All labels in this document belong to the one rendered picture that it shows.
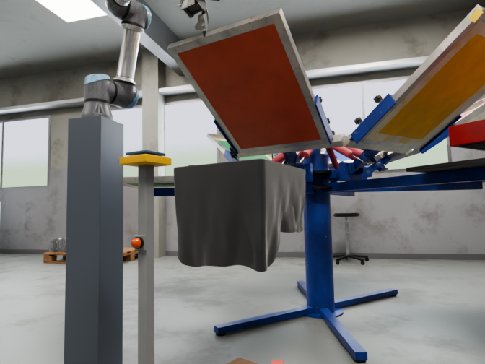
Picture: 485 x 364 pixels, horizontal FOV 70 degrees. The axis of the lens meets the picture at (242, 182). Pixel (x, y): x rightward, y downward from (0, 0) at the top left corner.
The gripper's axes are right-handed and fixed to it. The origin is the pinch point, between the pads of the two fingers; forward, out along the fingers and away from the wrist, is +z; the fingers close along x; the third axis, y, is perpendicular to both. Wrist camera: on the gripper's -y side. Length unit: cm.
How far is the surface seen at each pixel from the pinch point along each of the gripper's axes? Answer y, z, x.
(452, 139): -86, 22, -81
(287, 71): -22.8, -1.1, -40.5
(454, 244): -95, -12, -478
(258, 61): -11.5, -3.4, -32.0
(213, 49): 6.0, -6.4, -21.1
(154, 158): 6, 58, 0
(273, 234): -21, 73, -46
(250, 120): 9, 6, -66
